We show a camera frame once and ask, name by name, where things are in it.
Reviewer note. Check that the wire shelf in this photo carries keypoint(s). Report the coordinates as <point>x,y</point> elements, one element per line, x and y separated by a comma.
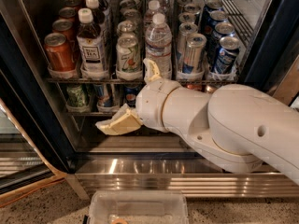
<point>89,114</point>
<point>119,81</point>

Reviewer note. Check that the front clear water bottle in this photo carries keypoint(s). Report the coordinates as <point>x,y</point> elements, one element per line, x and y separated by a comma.
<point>158,41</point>

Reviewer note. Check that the green can lower shelf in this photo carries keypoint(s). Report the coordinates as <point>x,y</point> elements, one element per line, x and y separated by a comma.
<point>77,96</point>

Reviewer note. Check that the open fridge glass door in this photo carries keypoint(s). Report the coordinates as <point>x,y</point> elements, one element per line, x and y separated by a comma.
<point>23,168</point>

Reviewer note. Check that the clear plastic bin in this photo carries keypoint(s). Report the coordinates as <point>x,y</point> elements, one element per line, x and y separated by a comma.
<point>138,207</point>

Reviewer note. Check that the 7up can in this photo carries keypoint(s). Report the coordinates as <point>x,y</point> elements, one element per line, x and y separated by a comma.
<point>127,27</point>
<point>128,59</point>

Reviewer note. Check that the front orange soda can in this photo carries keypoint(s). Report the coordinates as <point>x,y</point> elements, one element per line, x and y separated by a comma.
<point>59,52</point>

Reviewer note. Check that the front silver energy drink can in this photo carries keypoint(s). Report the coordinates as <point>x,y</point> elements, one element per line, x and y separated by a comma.
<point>193,56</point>

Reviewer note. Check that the pepsi can lower shelf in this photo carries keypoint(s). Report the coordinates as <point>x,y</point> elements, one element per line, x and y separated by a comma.
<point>130,93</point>

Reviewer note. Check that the lower wire shelf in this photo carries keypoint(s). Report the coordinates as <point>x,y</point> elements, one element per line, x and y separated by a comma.
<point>89,114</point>

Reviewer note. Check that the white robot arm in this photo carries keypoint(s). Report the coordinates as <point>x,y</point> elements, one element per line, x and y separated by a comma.
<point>236,127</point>

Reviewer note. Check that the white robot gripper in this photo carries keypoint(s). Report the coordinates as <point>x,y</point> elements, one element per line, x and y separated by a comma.
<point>151,101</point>

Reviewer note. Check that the front tea bottle white cap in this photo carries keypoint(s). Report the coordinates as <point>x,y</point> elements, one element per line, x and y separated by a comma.
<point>90,42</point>

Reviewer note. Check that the blue pepsi can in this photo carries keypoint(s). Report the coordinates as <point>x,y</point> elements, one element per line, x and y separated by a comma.
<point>221,30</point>
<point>226,54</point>
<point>213,19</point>

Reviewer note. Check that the orange soda can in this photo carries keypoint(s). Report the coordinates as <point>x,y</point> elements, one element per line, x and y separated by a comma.
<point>67,13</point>
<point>59,52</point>
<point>66,28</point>

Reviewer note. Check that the right fridge sliding door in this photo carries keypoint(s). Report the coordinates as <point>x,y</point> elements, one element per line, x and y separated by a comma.
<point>289,86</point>

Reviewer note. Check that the blue can lower shelf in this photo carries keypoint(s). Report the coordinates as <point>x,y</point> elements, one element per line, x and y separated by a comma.
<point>104,94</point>

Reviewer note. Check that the gold can lower shelf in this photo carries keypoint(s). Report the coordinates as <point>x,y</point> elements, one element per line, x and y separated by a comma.
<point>211,88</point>

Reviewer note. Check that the front blue pepsi can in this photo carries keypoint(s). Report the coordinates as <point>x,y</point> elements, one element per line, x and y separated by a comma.
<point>226,54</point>

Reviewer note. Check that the top wire shelf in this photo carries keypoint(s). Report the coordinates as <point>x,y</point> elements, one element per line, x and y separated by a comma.
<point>119,81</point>

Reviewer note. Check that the red coca-cola can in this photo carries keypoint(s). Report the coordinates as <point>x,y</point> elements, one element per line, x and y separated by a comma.
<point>194,87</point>

